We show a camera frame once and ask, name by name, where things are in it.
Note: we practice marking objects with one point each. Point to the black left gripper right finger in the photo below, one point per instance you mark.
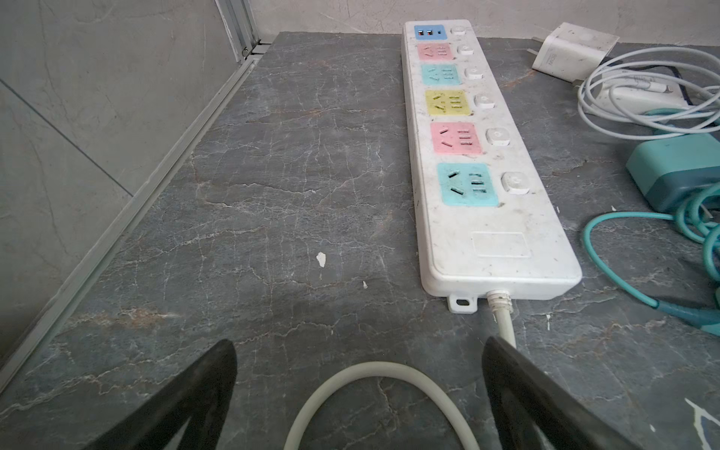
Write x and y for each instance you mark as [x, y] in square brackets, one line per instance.
[527, 406]

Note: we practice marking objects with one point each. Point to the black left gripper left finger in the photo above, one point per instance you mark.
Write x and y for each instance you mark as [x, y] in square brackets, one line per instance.
[195, 403]

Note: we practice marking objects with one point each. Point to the white multicolour power strip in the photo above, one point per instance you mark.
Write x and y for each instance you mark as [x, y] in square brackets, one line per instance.
[484, 221]

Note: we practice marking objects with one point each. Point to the teal charger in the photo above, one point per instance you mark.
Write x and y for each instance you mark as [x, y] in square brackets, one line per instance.
[667, 171]

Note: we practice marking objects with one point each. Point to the white square charger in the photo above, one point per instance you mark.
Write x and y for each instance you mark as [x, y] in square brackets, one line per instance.
[572, 52]

